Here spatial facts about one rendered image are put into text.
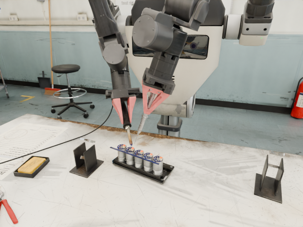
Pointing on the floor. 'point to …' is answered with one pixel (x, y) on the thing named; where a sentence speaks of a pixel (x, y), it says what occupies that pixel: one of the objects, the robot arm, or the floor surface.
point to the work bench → (150, 183)
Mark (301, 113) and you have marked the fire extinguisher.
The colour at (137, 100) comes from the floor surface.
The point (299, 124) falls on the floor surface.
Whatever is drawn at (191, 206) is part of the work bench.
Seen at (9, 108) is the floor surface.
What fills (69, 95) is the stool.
